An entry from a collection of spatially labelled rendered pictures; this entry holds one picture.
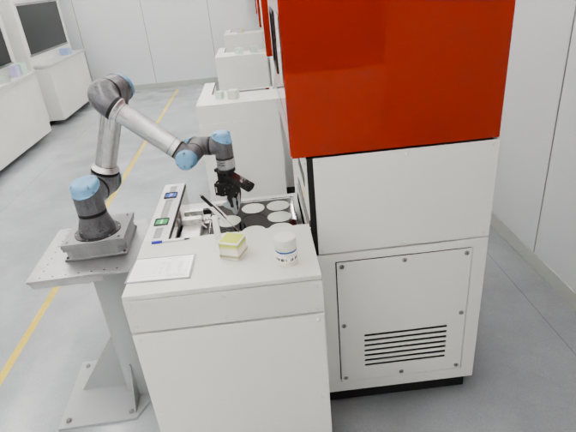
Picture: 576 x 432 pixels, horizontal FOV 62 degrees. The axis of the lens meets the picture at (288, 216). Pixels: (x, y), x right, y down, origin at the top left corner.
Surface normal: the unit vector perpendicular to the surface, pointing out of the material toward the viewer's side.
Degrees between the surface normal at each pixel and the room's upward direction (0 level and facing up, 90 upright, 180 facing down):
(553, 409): 0
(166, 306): 90
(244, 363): 90
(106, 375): 90
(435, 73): 90
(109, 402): 0
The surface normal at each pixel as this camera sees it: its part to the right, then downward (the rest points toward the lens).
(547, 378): -0.08, -0.89
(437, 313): 0.07, 0.44
